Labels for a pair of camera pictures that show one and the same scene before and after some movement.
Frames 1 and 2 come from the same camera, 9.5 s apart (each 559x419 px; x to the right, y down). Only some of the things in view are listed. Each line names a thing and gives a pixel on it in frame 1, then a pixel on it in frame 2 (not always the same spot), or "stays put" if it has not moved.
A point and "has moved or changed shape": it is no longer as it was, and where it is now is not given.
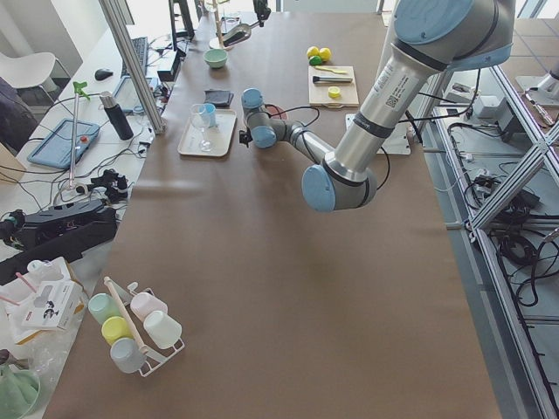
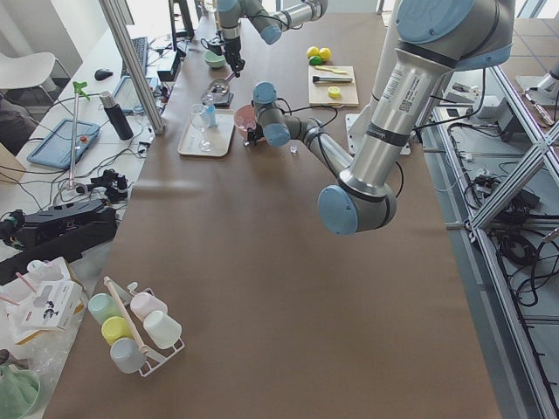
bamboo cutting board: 319,92 stays put
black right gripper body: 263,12 -> 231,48
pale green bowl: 216,58 stays put
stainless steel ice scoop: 238,33 has moved or changed shape
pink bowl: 275,112 has moved or changed shape
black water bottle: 116,116 stays put
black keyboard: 141,45 stays put
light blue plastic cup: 210,114 stays put
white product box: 56,305 stays put
